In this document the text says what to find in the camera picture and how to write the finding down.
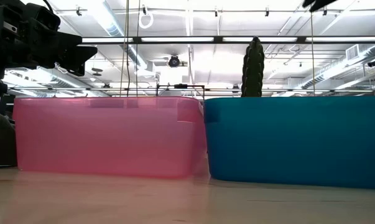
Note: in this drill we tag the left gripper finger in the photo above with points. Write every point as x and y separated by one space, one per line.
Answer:
78 56
70 40

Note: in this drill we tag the black ceiling disc fixture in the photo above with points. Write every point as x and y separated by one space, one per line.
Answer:
97 70

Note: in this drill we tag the pink translucent plastic bin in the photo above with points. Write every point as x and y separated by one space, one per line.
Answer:
106 137

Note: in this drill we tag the green columnar cactus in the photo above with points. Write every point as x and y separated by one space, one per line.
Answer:
253 68

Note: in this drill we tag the black overhead light bar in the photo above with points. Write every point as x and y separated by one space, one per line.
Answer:
218 39

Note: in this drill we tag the blue plastic bin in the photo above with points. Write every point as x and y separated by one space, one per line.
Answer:
299 143

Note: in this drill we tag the black overhead camera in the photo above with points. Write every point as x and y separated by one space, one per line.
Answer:
174 61

